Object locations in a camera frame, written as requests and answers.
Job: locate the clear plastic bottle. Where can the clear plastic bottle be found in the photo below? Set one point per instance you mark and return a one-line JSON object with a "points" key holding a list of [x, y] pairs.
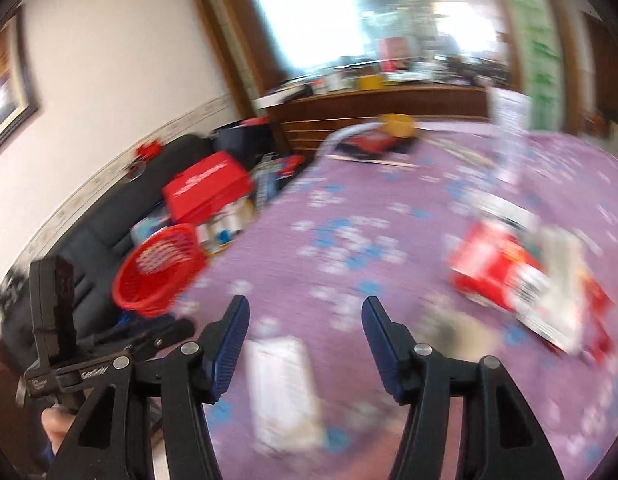
{"points": [[509, 130]]}

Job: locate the red wall ornament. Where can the red wall ornament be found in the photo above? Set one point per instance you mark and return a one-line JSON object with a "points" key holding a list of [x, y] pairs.
{"points": [[145, 154]]}

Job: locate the crumpled beige paper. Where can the crumpled beige paper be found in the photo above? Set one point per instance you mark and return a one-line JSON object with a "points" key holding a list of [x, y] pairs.
{"points": [[456, 332]]}

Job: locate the wooden stick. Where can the wooden stick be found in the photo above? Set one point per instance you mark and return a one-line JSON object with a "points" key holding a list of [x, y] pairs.
{"points": [[374, 162]]}

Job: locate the brown wooden cabinet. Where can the brown wooden cabinet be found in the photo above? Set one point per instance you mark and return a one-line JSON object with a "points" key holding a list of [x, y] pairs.
{"points": [[369, 112]]}

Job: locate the black sofa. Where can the black sofa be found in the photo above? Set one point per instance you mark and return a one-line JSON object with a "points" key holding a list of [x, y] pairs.
{"points": [[104, 230]]}

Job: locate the yellow box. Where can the yellow box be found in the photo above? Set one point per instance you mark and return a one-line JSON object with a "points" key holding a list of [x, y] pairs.
{"points": [[399, 126]]}

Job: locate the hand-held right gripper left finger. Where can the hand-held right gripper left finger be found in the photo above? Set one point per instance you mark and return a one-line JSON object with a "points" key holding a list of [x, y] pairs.
{"points": [[228, 355]]}

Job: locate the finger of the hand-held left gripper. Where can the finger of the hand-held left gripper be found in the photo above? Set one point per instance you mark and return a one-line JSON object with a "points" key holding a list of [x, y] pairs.
{"points": [[164, 334]]}

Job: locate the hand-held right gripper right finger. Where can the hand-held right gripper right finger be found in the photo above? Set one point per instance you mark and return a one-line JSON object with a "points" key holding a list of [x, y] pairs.
{"points": [[385, 357]]}

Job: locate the red and white snack packet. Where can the red and white snack packet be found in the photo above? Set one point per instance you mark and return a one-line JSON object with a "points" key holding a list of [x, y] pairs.
{"points": [[519, 280]]}

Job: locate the large wood-framed mirror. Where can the large wood-framed mirror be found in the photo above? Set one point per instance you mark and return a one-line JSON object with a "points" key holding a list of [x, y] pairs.
{"points": [[379, 15]]}

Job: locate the white paper carton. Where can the white paper carton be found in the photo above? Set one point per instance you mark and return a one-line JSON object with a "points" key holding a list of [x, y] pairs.
{"points": [[286, 395]]}

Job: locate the red gift bag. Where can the red gift bag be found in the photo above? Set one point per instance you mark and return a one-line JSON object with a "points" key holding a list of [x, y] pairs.
{"points": [[206, 187]]}

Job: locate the red and black flat packet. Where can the red and black flat packet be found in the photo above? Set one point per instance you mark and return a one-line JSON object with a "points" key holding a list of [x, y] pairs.
{"points": [[371, 144]]}

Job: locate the person's left hand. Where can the person's left hand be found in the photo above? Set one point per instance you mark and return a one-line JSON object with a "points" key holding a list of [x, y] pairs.
{"points": [[56, 427]]}

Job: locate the framed wall picture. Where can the framed wall picture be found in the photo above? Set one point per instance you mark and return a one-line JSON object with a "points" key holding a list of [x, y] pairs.
{"points": [[11, 80]]}

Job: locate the dark blue bag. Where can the dark blue bag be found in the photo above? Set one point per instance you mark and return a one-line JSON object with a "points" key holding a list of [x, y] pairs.
{"points": [[246, 140]]}

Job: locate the red plastic mesh basket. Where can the red plastic mesh basket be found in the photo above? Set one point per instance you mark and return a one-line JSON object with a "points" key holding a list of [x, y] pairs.
{"points": [[156, 272]]}

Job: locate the purple floral tablecloth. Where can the purple floral tablecloth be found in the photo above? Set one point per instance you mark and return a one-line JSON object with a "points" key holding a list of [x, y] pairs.
{"points": [[389, 240]]}

